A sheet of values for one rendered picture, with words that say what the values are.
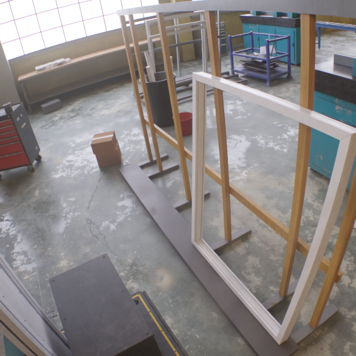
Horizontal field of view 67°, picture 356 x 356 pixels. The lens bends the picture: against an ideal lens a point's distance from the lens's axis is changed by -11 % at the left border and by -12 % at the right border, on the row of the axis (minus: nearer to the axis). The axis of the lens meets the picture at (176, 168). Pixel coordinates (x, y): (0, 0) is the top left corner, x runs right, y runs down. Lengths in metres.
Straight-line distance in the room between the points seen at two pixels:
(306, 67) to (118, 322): 1.32
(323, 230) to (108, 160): 3.18
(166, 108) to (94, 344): 3.87
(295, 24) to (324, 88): 4.78
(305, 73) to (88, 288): 1.37
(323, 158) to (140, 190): 2.01
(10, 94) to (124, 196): 5.27
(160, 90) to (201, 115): 2.56
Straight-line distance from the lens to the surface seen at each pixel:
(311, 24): 1.27
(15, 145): 4.47
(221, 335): 2.18
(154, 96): 4.59
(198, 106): 1.98
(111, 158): 4.02
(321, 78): 2.98
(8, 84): 7.97
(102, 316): 1.39
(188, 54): 9.14
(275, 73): 6.55
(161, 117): 4.72
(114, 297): 1.43
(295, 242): 1.85
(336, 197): 1.27
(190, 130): 4.40
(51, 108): 7.20
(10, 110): 4.37
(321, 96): 3.11
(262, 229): 2.78
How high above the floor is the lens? 1.97
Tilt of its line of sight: 32 degrees down
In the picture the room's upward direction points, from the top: 10 degrees counter-clockwise
